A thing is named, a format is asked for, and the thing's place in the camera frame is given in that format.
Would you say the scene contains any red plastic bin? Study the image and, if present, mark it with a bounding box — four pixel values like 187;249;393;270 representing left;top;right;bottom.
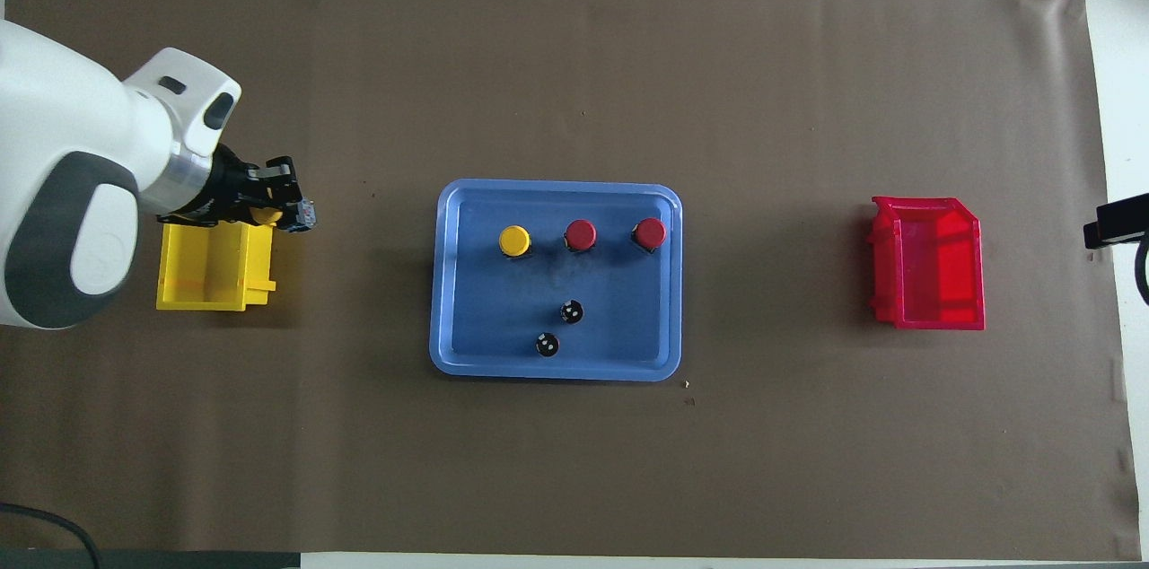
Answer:
867;196;987;332

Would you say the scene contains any brown paper mat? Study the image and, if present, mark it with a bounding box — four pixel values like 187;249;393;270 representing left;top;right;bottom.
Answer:
0;0;1143;563

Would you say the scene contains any yellow plastic bin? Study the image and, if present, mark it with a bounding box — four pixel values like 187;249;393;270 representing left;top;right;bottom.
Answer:
156;219;277;312

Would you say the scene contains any black table cable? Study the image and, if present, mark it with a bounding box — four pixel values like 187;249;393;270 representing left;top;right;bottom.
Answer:
0;502;101;569

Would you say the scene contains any blue plastic tray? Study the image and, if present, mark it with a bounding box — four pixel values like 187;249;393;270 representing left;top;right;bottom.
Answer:
429;179;684;382

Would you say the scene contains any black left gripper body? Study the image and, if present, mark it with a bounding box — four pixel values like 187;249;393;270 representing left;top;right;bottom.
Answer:
159;144;271;225

